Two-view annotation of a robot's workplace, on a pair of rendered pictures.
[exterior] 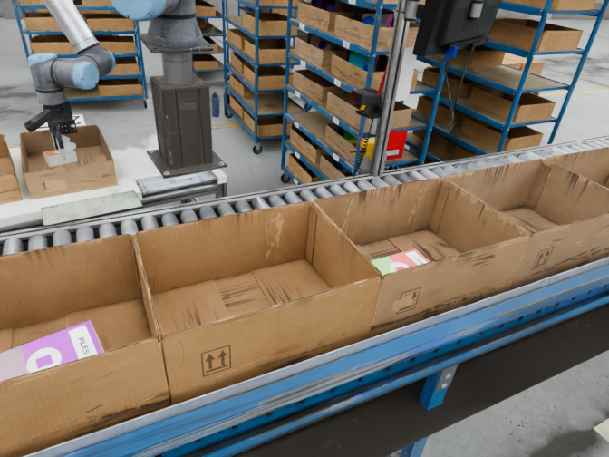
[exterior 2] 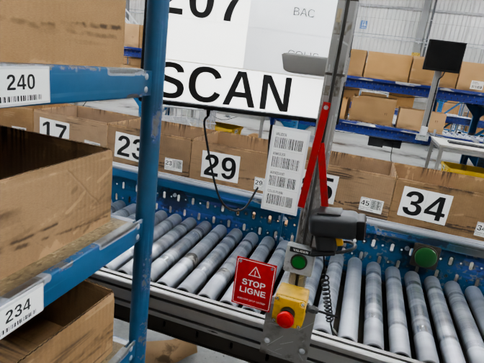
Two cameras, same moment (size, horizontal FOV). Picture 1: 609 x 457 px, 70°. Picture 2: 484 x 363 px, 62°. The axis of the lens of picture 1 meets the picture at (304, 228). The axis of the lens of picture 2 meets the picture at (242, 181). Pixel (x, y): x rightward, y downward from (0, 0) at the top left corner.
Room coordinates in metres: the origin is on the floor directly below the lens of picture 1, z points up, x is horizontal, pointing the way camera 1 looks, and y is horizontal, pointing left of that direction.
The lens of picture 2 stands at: (2.43, 0.21, 1.37)
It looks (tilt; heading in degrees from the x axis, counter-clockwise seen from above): 16 degrees down; 224
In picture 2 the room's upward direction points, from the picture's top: 7 degrees clockwise
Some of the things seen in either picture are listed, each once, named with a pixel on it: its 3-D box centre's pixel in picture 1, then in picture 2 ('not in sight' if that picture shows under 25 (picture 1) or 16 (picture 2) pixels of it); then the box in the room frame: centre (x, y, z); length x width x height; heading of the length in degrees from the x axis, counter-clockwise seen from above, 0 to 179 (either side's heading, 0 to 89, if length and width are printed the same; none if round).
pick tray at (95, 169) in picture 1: (67, 158); not in sight; (1.48, 0.92, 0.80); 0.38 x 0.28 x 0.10; 32
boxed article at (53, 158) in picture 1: (61, 157); not in sight; (1.53, 0.97, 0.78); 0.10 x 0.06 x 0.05; 133
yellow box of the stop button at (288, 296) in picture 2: (362, 149); (305, 311); (1.71, -0.22, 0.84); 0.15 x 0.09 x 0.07; 118
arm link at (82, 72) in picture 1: (77, 73); not in sight; (1.54, 0.84, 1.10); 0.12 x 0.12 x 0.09; 82
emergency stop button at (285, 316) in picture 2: not in sight; (286, 316); (1.77, -0.23, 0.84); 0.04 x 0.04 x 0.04; 28
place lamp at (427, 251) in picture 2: not in sight; (426, 257); (1.06, -0.19, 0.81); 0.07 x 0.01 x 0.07; 118
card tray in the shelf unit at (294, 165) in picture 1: (318, 169); not in sight; (2.85, -0.06, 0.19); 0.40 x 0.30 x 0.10; 26
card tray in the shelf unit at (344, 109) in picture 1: (367, 108); not in sight; (2.42, -0.30, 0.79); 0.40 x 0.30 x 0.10; 29
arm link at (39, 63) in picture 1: (46, 72); not in sight; (1.55, 0.95, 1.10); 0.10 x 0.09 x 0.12; 82
